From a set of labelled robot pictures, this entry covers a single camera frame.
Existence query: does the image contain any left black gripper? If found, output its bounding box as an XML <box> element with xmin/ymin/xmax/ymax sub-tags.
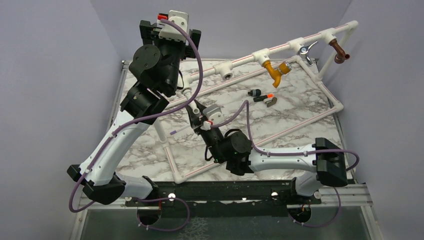
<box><xmin>141</xmin><ymin>20</ymin><xmax>200</xmax><ymax>93</ymax></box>

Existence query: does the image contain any white faucet chrome knob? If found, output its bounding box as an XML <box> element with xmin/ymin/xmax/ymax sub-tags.
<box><xmin>181</xmin><ymin>88</ymin><xmax>200</xmax><ymax>116</ymax></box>

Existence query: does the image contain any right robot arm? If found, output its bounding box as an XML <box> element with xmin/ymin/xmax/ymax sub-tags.
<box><xmin>185</xmin><ymin>100</ymin><xmax>348</xmax><ymax>204</ymax></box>

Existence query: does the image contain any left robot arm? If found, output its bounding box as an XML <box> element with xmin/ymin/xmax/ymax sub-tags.
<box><xmin>67</xmin><ymin>19</ymin><xmax>202</xmax><ymax>206</ymax></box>

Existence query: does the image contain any small black grey cap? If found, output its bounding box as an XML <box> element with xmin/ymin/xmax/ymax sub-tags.
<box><xmin>247</xmin><ymin>89</ymin><xmax>262</xmax><ymax>97</ymax></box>

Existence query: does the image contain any black orange marker pen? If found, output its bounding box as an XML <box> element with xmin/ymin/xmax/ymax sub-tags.
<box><xmin>253</xmin><ymin>93</ymin><xmax>274</xmax><ymax>102</ymax></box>

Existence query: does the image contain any yellow plastic faucet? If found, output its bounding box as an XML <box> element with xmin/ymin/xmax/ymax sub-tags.
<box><xmin>262</xmin><ymin>60</ymin><xmax>292</xmax><ymax>88</ymax></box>

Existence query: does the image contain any brown plastic faucet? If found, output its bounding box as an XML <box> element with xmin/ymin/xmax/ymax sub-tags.
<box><xmin>328</xmin><ymin>38</ymin><xmax>351</xmax><ymax>64</ymax></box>

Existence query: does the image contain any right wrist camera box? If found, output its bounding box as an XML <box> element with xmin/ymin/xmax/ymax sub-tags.
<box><xmin>203</xmin><ymin>104</ymin><xmax>224</xmax><ymax>125</ymax></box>

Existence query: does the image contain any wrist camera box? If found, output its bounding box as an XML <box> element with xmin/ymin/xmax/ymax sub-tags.
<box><xmin>157</xmin><ymin>9</ymin><xmax>190</xmax><ymax>43</ymax></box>
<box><xmin>203</xmin><ymin>104</ymin><xmax>224</xmax><ymax>125</ymax></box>

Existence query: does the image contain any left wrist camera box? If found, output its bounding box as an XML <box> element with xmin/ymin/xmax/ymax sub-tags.
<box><xmin>157</xmin><ymin>9</ymin><xmax>190</xmax><ymax>43</ymax></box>

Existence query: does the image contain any black mounting rail base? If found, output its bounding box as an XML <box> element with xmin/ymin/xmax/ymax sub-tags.
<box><xmin>125</xmin><ymin>180</ymin><xmax>321</xmax><ymax>218</ymax></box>

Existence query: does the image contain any white PVC pipe frame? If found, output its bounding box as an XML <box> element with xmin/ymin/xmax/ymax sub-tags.
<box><xmin>154</xmin><ymin>20</ymin><xmax>359</xmax><ymax>184</ymax></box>

